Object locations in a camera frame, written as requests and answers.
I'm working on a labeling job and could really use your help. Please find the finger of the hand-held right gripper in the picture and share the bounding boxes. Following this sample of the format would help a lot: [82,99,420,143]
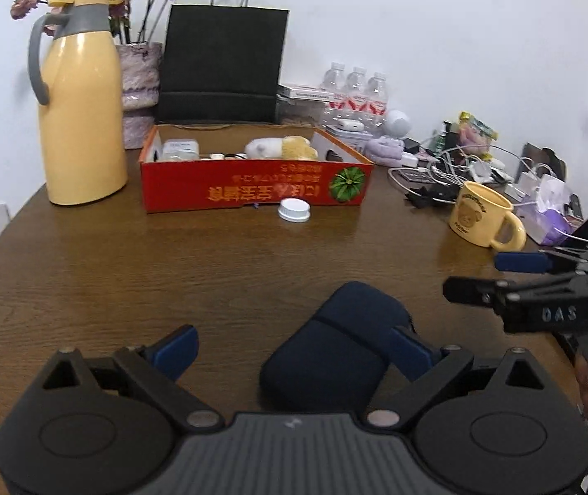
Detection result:
[442,276,516,311]
[494,247,588,275]

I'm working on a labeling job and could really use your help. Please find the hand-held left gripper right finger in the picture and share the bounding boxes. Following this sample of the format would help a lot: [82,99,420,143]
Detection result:
[361,324,560,431]

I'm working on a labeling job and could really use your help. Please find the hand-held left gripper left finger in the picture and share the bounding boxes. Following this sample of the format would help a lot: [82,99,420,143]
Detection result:
[33,324,225,433]

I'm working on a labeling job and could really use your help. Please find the navy blue pouch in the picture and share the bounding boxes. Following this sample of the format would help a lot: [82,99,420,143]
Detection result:
[259,281,413,413]

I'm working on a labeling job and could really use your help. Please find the red cardboard box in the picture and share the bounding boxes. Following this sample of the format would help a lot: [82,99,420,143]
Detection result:
[139,124,375,214]

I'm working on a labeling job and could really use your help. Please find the large white bottle cap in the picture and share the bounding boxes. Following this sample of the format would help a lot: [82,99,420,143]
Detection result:
[278,198,312,223]

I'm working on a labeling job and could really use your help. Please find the white wet wipes pack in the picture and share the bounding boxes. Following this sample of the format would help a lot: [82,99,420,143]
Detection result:
[161,139,202,162]

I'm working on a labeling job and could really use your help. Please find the yellow white plush toy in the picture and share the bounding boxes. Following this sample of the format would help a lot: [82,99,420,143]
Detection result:
[243,135,319,160]

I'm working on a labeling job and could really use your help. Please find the purple tissue pack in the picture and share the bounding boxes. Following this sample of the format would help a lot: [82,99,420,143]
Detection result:
[515,174,586,247]

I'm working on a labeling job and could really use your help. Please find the yellow bear mug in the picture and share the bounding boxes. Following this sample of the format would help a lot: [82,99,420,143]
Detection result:
[449,181,527,251]

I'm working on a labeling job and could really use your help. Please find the white power adapter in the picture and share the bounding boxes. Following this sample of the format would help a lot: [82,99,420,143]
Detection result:
[469,160,506,184]

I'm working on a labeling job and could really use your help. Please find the dark patterned card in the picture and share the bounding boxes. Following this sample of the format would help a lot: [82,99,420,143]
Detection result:
[387,166,431,184]

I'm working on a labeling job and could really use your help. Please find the yellow pink snack packet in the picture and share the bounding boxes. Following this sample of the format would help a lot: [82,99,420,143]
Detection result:
[456,111,498,158]

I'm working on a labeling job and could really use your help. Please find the small dark bottle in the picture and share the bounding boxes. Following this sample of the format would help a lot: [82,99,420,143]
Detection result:
[435,120,454,156]

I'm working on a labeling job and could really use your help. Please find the purple fuzzy headband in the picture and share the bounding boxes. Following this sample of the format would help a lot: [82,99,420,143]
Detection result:
[365,135,405,162]

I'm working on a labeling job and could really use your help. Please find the white round speaker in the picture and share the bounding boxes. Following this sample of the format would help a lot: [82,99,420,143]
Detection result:
[384,108,412,138]

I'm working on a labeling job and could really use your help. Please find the pale blue tin box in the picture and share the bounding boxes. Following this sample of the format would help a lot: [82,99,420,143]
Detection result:
[325,123,377,151]

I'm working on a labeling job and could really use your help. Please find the water bottle red label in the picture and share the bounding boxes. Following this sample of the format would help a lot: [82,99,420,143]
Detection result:
[321,62,346,114]
[344,66,368,119]
[365,71,389,125]

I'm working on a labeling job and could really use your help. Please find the yellow thermos jug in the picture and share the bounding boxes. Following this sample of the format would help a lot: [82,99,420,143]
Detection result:
[28,0,130,206]

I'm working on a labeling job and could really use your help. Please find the clear storage box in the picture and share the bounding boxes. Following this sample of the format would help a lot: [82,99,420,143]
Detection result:
[276,83,336,127]

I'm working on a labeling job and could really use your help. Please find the purple textured vase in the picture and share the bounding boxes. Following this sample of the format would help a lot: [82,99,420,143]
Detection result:
[115,41,163,150]

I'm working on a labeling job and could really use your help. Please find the black paper bag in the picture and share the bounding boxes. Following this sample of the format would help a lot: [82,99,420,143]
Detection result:
[157,0,290,125]

